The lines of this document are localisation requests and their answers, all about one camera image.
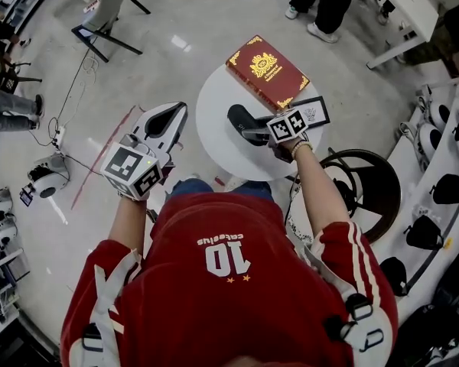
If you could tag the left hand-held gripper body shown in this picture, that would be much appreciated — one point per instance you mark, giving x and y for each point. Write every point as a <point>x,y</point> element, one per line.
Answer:
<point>126,164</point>

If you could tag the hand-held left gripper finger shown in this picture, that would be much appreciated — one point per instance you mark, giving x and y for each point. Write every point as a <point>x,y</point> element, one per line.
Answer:
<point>176,132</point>
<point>137,130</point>

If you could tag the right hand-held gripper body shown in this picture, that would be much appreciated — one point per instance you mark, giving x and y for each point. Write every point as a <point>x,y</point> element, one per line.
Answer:
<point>287,124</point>

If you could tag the black glasses case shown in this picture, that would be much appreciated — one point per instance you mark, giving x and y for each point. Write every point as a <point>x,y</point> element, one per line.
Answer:
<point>237,117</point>

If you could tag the person's left forearm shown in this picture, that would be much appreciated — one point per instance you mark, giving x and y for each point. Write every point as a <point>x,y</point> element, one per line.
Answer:
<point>126,224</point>

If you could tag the person's right forearm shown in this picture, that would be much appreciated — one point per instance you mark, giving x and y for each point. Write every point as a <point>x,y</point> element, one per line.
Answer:
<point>321,189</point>

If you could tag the round white side table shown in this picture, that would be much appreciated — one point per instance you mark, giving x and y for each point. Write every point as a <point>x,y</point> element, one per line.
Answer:
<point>218,143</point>

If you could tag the red hardcover book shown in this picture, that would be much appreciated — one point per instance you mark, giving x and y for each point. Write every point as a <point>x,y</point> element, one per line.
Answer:
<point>267,71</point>

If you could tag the white power strip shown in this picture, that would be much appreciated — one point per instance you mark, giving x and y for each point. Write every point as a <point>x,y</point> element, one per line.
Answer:
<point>59,136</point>

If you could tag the white dome backpack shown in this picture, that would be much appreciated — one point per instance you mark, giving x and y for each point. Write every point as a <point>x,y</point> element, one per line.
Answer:
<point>47,174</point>
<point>438,113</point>
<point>428,138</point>
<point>0,205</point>

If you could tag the white speckled seat cushion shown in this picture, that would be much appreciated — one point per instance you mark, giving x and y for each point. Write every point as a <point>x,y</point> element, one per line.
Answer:
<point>298,224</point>

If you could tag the black pouch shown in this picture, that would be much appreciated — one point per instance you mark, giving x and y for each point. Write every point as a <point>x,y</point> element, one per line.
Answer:
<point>346,195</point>

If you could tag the brown wicker chair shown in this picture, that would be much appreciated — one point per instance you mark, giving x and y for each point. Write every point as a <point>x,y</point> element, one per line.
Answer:
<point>382,174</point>

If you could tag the person's red jersey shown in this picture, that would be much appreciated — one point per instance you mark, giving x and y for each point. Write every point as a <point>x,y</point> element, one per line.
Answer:
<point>233,281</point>

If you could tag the white metal shelving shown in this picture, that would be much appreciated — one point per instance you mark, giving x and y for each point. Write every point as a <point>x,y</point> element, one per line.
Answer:
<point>417,189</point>

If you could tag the white rectangular table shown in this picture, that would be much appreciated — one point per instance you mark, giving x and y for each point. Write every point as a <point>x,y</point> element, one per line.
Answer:
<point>405,6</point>

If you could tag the black picture frame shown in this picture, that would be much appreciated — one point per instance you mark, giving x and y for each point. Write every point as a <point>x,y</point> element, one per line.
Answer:
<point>315,115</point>

